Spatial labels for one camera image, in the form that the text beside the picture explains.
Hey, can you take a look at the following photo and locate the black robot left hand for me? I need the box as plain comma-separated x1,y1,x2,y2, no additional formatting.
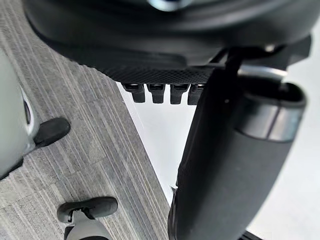
23,0,320,240

